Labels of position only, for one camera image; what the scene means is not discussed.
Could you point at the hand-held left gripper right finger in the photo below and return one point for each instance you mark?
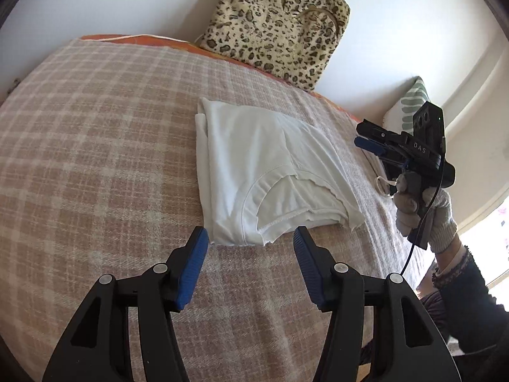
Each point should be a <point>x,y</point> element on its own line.
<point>308,266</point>

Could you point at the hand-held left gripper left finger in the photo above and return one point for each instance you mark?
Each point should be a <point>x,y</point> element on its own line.
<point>195,258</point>

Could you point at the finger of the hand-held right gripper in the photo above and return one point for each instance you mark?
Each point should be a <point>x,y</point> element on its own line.
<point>368,143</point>
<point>377,131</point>

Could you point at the white t-shirt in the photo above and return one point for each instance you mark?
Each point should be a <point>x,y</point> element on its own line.
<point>246,167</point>

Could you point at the person's right forearm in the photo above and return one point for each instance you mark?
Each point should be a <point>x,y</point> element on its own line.
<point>473,294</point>

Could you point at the person's right hand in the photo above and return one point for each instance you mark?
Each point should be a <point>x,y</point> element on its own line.
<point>443,215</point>

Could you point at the leaf print pillow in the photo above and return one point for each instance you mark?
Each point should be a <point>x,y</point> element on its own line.
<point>409,103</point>

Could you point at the leopard print bag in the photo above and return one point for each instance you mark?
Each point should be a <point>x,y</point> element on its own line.
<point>278,28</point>

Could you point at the plaid blanket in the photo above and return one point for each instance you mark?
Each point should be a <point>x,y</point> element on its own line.
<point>99,147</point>

